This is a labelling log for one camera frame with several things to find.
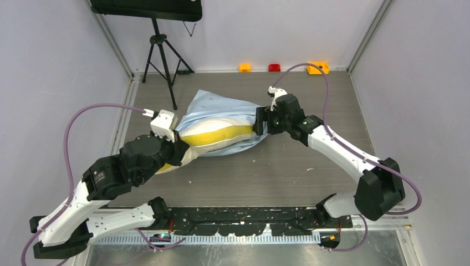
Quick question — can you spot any light blue pillowcase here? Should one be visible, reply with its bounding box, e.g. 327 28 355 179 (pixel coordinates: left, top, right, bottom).
176 90 268 157

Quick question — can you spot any white pillow with yellow trim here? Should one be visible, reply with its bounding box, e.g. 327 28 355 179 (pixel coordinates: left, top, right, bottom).
156 117 257 175

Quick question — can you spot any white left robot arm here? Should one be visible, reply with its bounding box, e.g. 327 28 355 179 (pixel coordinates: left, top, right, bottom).
30 134 189 259

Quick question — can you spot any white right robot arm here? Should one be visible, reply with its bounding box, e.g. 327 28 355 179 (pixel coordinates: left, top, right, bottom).
253 94 405 228

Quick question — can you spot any small red block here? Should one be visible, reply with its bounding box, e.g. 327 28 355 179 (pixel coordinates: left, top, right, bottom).
268 64 281 72

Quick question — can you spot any small orange block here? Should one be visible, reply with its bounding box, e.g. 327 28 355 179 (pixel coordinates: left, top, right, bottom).
238 64 252 73

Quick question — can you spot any yellow open box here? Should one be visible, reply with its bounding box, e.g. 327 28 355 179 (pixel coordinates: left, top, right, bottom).
306 62 330 75

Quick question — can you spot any black tripod stand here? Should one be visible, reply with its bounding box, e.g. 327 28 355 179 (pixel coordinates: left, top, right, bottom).
141 18 195 110

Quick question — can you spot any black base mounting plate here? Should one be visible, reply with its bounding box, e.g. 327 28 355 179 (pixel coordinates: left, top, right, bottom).
147 207 353 237

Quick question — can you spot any black panel on tripod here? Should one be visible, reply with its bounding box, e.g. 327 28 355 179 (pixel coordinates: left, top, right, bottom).
90 0 203 22

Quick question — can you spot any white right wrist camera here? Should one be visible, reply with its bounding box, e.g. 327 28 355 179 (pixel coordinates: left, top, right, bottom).
268 86 287 111

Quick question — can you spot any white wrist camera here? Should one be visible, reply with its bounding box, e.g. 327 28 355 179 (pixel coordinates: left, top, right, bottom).
143 109 178 142
268 86 287 111

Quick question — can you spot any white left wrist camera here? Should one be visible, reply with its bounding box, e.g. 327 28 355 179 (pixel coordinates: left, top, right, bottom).
143 109 178 142

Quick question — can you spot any aluminium rail at front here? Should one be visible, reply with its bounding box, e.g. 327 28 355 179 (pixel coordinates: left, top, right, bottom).
78 205 409 246

